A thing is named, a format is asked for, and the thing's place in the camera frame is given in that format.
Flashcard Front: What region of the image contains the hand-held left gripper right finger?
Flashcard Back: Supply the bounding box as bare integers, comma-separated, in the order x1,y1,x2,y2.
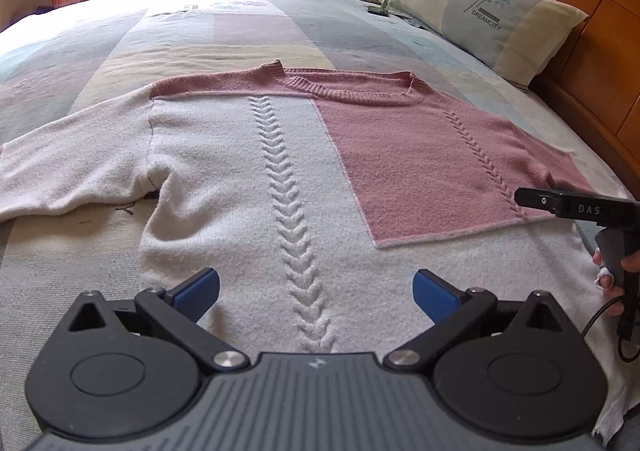
384,271,571,374

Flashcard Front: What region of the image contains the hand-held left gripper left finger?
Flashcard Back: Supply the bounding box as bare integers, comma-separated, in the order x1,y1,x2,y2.
67,268,249,373

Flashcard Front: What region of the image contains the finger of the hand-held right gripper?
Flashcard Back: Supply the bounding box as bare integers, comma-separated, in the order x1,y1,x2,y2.
515,187,563,217

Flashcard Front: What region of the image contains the pink and white knit sweater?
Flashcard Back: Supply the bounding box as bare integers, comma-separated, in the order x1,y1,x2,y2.
0,60,640,442

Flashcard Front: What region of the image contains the person's right hand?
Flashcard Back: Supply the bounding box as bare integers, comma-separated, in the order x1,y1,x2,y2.
592,248,640,317

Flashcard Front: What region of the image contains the wooden headboard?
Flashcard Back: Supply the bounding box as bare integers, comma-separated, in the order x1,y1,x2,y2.
400,0,640,182

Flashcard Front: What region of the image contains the large flower print pillow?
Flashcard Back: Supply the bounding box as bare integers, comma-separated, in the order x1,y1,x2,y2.
385,0,590,87

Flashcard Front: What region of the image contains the bed with patchwork sheet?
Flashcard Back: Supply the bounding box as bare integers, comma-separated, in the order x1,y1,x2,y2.
0,0,640,451

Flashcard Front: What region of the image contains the black cable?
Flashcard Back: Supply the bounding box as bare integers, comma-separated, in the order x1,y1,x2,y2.
580,296,640,362

